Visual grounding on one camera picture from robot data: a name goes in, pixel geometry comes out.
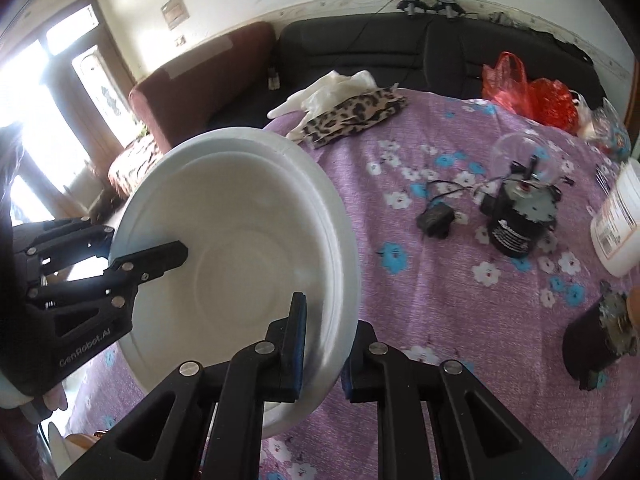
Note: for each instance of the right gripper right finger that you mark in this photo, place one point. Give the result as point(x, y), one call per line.
point(439, 421)

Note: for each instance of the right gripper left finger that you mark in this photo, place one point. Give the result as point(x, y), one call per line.
point(205, 422)

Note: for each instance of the patterned blanket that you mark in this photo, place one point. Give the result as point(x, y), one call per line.
point(133, 164)

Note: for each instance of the black jar with cork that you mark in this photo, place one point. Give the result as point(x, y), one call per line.
point(601, 336)

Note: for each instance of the floral pink tablecloth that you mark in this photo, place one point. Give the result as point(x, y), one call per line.
point(458, 297)

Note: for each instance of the wooden glass door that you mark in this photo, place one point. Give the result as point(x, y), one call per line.
point(65, 86)

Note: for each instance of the black power adapter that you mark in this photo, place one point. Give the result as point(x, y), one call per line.
point(436, 221)

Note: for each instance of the black cylindrical motor device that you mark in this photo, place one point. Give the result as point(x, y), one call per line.
point(523, 210)

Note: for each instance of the maroon armchair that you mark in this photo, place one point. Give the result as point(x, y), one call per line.
point(212, 84)

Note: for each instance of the white plastic tub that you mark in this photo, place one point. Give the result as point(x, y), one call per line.
point(614, 230)

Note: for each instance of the clear glass globe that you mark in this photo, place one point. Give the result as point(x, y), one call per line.
point(525, 154)

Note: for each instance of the white cloth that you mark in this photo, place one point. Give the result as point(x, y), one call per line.
point(323, 94)

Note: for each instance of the leopard print cloth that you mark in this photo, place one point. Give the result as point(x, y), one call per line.
point(350, 117)

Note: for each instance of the red plastic bag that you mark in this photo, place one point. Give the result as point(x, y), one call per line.
point(548, 102)

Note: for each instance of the black leather sofa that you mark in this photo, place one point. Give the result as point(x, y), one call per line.
point(422, 52)

